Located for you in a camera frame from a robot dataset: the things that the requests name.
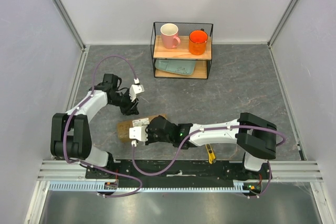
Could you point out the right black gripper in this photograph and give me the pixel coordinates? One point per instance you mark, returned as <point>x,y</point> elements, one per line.
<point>149,140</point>

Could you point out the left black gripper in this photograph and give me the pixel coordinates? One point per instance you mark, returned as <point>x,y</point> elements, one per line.
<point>130,109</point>

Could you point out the brown cardboard express box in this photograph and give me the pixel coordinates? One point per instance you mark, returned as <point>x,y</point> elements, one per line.
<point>123,127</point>

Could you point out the yellow utility knife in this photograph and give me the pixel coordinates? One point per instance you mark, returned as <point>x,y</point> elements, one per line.
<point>211,154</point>

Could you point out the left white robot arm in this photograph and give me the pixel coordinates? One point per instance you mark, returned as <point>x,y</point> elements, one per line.
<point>70,132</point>

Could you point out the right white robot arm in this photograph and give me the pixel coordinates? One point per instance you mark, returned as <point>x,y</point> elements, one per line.
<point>253,134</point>

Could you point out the teal rectangular plate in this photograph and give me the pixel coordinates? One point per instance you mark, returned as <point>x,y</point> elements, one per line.
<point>182,67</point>

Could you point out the pink ceramic mug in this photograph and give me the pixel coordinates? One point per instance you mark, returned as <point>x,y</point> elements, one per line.
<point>170,35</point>

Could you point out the orange glass cup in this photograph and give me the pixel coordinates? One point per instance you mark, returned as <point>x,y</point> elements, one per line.
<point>197,42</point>

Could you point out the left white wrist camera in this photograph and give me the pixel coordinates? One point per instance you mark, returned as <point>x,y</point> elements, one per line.
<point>135,89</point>

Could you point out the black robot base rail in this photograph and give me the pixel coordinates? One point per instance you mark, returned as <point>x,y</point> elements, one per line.
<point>183,173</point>

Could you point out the black wire wooden shelf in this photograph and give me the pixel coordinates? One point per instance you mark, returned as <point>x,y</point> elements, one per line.
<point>158,51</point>

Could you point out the slotted cable duct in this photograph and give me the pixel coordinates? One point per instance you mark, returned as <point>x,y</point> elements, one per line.
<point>103,187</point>

